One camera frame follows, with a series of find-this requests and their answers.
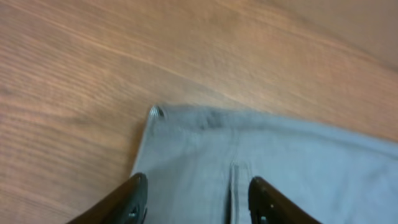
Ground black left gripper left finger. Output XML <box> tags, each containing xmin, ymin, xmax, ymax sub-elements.
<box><xmin>68</xmin><ymin>172</ymin><xmax>148</xmax><ymax>224</ymax></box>

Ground grey shorts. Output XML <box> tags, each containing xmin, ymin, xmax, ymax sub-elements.
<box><xmin>133</xmin><ymin>105</ymin><xmax>397</xmax><ymax>223</ymax></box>

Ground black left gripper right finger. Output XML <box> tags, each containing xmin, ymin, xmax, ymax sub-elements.
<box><xmin>248</xmin><ymin>176</ymin><xmax>320</xmax><ymax>224</ymax></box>

